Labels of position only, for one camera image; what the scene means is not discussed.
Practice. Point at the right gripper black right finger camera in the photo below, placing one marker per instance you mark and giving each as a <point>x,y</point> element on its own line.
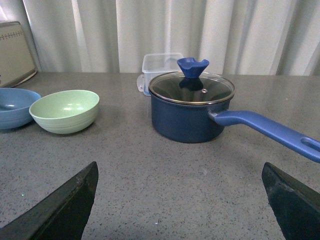
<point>295,205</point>

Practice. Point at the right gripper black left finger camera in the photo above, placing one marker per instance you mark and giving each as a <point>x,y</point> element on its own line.
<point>62,215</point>

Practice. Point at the green bowl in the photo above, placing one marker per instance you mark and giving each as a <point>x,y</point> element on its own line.
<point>66,112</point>

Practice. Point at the blue bowl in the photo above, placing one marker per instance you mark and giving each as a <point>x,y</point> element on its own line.
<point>14,107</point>

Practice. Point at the dark blue saucepan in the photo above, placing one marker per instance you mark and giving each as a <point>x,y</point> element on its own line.
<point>187,123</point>

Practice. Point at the cream two-slot toaster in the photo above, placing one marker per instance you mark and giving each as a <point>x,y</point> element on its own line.
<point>16,62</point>

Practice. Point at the glass lid with blue knob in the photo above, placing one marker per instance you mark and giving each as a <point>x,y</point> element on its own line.
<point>192,85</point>

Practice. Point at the clear plastic food container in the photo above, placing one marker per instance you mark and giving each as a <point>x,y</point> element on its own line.
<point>155,64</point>

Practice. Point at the white curtain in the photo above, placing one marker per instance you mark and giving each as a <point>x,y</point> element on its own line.
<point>244,37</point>

